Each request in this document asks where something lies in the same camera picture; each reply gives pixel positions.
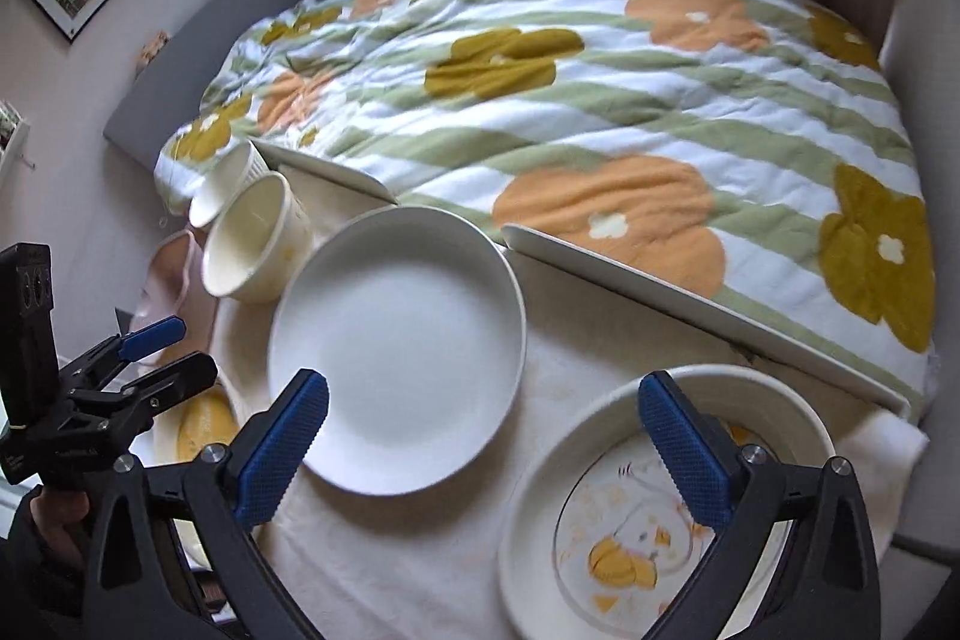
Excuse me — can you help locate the pink lobed bowl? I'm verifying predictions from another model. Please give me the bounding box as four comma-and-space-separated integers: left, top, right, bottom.
130, 229, 218, 370

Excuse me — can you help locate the yellow pattern plate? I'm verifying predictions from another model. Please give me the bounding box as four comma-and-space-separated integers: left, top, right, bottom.
151, 383, 243, 570

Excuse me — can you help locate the cream round bowl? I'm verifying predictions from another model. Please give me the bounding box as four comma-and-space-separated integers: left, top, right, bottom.
202, 172, 314, 304

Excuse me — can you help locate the white ribbed bowl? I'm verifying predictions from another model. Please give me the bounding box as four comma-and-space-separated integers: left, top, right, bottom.
187, 140, 270, 230

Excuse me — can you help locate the duck pattern deep plate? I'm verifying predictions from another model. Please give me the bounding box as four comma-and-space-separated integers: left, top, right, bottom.
498, 364, 835, 638

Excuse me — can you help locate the plain white plate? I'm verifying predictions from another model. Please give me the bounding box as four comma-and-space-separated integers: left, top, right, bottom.
267, 206, 527, 497

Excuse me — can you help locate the person's left hand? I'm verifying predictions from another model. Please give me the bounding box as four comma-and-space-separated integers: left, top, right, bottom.
29, 487, 89, 569

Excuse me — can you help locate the floral cream tablecloth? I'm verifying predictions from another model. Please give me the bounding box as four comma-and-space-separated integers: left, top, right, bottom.
208, 162, 931, 640

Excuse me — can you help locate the grey padded headboard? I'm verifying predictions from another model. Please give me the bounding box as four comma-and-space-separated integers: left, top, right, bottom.
103, 0, 299, 170

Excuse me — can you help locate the white tray table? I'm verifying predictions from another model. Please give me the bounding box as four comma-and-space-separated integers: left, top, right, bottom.
256, 140, 923, 420

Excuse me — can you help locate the small plush toy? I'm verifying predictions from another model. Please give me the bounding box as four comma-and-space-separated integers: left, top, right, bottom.
137, 31, 169, 70

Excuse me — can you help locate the floral striped duvet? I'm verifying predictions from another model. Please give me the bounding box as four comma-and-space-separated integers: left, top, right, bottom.
155, 0, 935, 409

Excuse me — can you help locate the white wall shelf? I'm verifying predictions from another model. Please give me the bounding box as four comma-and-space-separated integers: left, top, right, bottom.
0, 101, 31, 174

